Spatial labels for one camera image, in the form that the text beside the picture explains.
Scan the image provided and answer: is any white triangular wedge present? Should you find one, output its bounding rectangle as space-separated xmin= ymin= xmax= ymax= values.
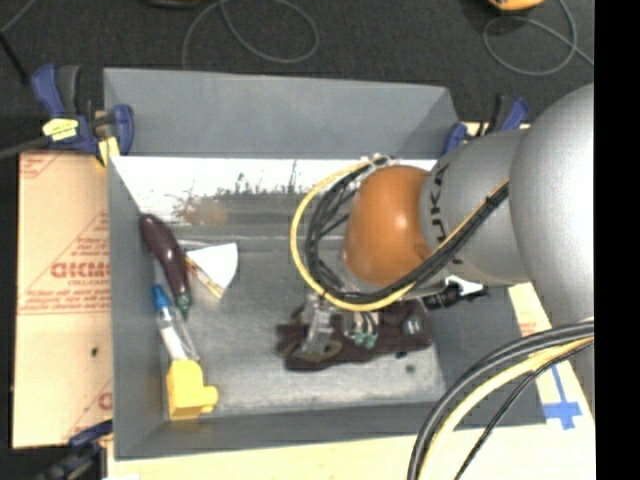
xmin=183 ymin=241 xmax=240 ymax=300

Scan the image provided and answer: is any black cylinder on white bracket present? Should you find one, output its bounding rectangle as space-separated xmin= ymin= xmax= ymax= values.
xmin=422 ymin=275 xmax=489 ymax=312

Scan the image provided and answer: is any clear tube with blue cap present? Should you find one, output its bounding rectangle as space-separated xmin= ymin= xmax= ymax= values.
xmin=151 ymin=284 xmax=201 ymax=364

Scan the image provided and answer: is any yellow block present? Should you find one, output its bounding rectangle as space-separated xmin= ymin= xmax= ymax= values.
xmin=165 ymin=358 xmax=221 ymax=422

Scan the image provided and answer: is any dark purple toy eggplant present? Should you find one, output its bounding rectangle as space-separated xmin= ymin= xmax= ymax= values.
xmin=138 ymin=213 xmax=194 ymax=320

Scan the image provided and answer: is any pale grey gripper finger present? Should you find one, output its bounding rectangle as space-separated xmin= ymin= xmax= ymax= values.
xmin=293 ymin=333 xmax=343 ymax=362
xmin=305 ymin=293 xmax=336 ymax=338

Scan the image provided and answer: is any grey metal bin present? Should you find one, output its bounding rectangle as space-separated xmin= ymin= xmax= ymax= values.
xmin=102 ymin=67 xmax=547 ymax=460

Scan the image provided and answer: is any dark brown cloth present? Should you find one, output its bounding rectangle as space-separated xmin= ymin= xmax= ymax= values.
xmin=276 ymin=299 xmax=434 ymax=372

